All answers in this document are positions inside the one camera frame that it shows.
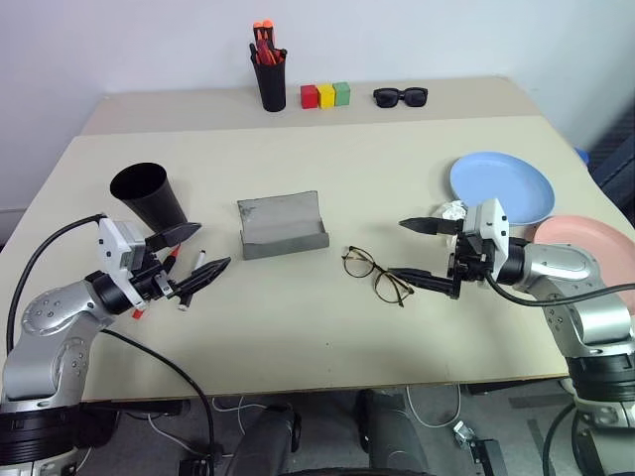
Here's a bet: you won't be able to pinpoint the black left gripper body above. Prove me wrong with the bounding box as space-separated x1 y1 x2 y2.
129 241 179 302

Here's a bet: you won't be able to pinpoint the empty black pen cup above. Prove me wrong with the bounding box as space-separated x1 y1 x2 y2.
108 162 191 235

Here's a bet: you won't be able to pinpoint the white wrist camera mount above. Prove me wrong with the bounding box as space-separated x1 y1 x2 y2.
462 197 510 280
96 215 151 311

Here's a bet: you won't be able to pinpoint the red and black marker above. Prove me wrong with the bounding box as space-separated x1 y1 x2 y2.
256 39 280 66

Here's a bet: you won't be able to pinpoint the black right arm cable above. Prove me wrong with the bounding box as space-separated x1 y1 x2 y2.
483 271 635 306

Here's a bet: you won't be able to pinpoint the black chair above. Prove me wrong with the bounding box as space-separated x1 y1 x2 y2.
588 96 635 220

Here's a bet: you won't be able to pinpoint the light blue plate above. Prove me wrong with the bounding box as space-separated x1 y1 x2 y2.
448 151 557 227

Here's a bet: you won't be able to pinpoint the metal bracket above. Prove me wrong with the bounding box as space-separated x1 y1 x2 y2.
452 419 478 449

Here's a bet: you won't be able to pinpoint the black floor box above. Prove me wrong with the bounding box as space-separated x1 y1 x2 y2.
467 437 510 476

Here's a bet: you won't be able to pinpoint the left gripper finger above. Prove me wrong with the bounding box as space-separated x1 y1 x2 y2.
144 222 202 252
172 256 233 298

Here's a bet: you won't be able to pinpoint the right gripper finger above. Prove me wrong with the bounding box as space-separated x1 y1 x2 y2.
398 215 465 237
387 267 463 299

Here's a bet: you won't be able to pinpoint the grey open glasses case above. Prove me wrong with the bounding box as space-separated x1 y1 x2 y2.
236 189 330 262

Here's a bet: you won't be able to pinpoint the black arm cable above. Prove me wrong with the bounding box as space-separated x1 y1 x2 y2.
5 212 219 470
483 271 635 306

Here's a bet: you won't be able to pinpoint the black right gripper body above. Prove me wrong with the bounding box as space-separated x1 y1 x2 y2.
446 231 497 288

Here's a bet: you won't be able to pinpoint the white floor cable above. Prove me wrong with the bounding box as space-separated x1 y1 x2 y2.
405 383 463 428
147 395 259 453

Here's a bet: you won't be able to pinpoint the dark rounded robot leg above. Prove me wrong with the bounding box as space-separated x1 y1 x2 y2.
353 388 439 476
231 402 303 476

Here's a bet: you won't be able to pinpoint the red capped marker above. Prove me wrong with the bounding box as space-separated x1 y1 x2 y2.
130 246 182 321

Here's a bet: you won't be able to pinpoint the black pen cup with pens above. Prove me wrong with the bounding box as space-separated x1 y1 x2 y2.
251 48 289 113

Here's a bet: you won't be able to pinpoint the pink plate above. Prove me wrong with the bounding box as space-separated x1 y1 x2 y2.
533 213 635 319

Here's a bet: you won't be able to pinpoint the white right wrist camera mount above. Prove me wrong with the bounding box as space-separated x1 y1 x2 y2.
462 197 510 280

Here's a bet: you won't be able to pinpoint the crumpled white paper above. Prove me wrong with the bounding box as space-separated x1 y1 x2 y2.
430 199 469 250

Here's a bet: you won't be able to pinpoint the tortoiseshell eyeglasses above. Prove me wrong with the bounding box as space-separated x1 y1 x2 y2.
341 245 415 307

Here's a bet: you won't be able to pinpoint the black table frame bar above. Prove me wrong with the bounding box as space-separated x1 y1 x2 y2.
78 398 192 418
459 378 572 397

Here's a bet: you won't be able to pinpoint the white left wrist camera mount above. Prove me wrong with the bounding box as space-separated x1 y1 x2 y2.
96 215 151 311

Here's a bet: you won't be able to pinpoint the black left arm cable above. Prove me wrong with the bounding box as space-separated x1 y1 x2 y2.
5 212 219 470

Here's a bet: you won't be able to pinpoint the black sunglasses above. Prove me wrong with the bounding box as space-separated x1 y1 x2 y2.
372 86 430 110

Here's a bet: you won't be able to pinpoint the white black marker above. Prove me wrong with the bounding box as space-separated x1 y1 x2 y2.
177 249 209 313

